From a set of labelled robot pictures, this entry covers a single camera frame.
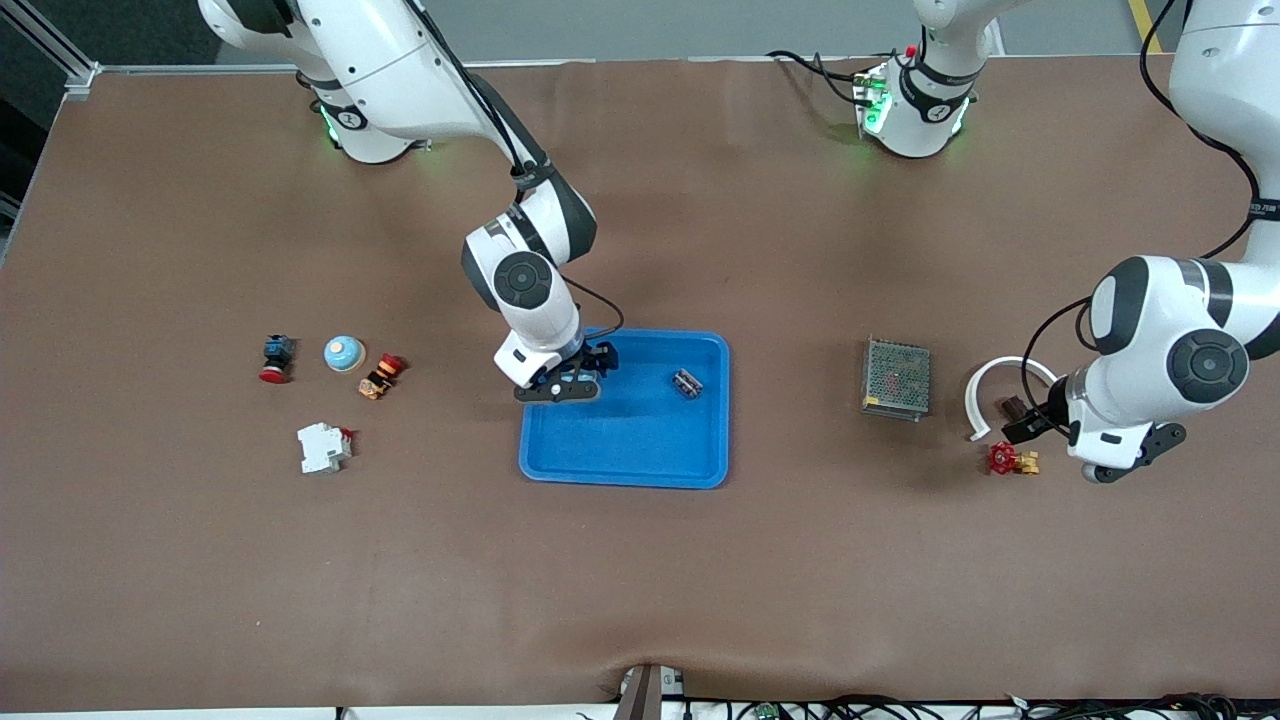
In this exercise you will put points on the metal mesh power supply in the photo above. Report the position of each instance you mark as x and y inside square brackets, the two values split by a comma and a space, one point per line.
[897, 378]

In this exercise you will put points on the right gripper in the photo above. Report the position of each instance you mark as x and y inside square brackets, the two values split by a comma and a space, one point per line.
[598, 357]

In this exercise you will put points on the red mushroom push button switch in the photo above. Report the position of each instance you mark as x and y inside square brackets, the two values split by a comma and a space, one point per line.
[277, 352]

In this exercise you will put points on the grey black electrolytic capacitor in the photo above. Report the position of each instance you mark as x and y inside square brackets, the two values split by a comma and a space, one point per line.
[687, 384]

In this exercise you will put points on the blue plastic tray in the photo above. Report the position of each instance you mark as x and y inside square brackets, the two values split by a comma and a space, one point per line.
[640, 440]

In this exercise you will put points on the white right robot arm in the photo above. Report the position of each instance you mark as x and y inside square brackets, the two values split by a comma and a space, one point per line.
[400, 70]

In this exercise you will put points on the aluminium frame rail corner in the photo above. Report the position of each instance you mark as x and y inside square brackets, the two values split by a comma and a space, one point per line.
[82, 80]

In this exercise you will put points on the grey metal mount bracket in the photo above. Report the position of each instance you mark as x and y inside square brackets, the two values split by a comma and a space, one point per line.
[648, 695]

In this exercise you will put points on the white circuit breaker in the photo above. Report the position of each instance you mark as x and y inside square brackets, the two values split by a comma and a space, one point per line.
[322, 450]

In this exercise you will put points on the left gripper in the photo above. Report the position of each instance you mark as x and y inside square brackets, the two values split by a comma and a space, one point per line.
[1040, 419]

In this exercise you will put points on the white curved plastic clamp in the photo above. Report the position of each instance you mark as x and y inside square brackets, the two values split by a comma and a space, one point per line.
[972, 405]

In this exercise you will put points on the dark brown capacitor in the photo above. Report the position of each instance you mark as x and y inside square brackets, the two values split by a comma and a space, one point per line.
[1012, 405]

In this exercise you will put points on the orange black emergency stop button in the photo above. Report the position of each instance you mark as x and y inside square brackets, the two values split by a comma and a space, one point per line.
[380, 378]

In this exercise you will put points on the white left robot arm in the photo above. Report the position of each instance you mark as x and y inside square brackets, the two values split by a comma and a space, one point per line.
[1180, 330]

